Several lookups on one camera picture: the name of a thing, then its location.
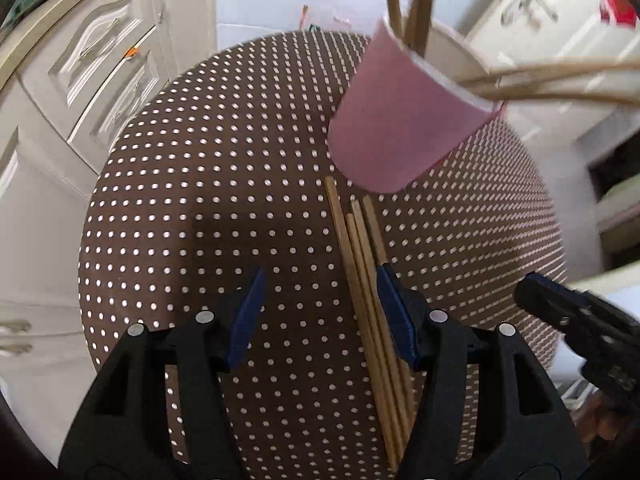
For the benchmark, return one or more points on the cream panel door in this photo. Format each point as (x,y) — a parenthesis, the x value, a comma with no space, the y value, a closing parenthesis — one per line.
(575,35)

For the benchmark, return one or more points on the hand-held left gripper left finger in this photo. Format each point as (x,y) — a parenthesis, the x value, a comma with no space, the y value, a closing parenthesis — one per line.
(247,315)

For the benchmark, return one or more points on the person's right hand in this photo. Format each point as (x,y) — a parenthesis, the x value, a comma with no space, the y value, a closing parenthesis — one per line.
(600,422)

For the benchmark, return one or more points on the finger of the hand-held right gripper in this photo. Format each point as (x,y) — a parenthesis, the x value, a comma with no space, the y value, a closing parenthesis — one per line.
(542,300)

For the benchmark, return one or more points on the beige countertop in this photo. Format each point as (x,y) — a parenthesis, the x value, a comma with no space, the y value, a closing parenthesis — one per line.
(55,12)

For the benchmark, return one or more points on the brown polka dot tablecloth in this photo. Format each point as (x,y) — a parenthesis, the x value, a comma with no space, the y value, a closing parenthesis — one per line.
(200,210)

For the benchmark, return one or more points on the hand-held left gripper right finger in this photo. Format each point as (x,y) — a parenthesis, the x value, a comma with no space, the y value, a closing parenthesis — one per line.
(395,310)

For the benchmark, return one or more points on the pink cup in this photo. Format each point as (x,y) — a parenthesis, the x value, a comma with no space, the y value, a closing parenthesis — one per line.
(400,120)

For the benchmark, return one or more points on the bunch of wooden chopsticks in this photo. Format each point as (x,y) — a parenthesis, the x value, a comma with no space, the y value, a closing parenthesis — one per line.
(425,0)

